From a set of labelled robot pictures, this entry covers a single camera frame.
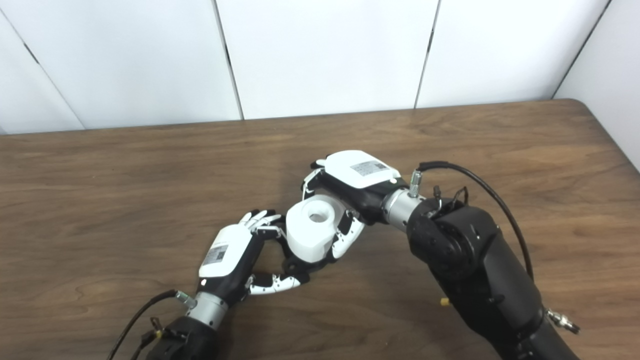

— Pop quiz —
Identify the wrist thin wire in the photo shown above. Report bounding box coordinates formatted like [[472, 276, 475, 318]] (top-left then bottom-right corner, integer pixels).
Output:
[[131, 316, 166, 360], [432, 186, 469, 207]]

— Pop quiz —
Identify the black flanged holder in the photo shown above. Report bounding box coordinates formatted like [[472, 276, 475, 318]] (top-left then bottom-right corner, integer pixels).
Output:
[[282, 240, 338, 275]]

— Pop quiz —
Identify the left wrist thin wire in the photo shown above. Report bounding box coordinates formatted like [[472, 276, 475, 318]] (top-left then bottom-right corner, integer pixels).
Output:
[[131, 316, 166, 360]]

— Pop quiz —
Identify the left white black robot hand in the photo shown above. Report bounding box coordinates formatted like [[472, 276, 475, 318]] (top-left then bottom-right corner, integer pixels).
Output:
[[198, 209, 303, 307]]

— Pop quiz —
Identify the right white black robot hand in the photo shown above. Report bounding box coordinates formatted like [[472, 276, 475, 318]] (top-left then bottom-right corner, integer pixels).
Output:
[[301, 150, 403, 261]]

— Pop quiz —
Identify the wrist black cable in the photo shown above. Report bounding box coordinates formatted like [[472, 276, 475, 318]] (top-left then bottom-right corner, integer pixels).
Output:
[[106, 289, 197, 360], [410, 160, 581, 335]]

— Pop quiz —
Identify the right wrist thin wire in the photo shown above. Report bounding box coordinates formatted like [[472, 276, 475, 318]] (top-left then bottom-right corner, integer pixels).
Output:
[[432, 186, 469, 207]]

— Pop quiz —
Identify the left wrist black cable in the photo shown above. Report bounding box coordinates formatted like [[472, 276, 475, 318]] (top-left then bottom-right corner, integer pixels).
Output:
[[106, 289, 197, 360]]

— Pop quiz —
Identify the round white piece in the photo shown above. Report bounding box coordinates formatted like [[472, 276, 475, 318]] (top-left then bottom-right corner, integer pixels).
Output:
[[285, 195, 346, 264]]

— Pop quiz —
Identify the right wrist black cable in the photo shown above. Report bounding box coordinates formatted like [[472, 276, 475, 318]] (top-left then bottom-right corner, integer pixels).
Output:
[[410, 160, 581, 335]]

